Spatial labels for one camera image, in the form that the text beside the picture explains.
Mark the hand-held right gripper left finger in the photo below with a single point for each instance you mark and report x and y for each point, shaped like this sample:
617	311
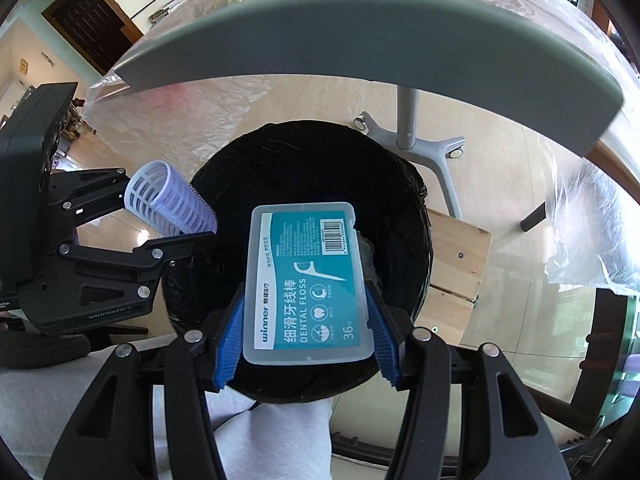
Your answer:
227	350

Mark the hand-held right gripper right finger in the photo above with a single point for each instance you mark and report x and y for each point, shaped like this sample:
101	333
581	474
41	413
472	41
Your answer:
387	350

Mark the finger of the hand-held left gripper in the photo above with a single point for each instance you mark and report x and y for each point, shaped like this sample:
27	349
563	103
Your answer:
100	290
85	190

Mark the lavender hair roller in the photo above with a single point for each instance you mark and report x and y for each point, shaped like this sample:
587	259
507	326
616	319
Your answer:
165	195

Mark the teal dental floss box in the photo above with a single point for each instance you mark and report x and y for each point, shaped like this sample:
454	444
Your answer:
305	285

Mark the black trash bin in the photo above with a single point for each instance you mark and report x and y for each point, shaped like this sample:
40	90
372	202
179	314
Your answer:
280	170

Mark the black rounded object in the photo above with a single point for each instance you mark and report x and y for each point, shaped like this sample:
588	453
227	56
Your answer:
40	347

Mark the grey pants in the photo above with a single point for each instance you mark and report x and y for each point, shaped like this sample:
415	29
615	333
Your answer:
270	435

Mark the light wooden stool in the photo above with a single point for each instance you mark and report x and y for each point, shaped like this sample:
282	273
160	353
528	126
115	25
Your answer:
455	250

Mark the dark brown door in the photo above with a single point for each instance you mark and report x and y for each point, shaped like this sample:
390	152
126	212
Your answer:
90	25

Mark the stack of books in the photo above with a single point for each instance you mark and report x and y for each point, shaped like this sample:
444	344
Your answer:
165	10

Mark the grey wheeled table base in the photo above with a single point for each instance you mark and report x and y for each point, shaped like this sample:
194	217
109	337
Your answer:
407	115

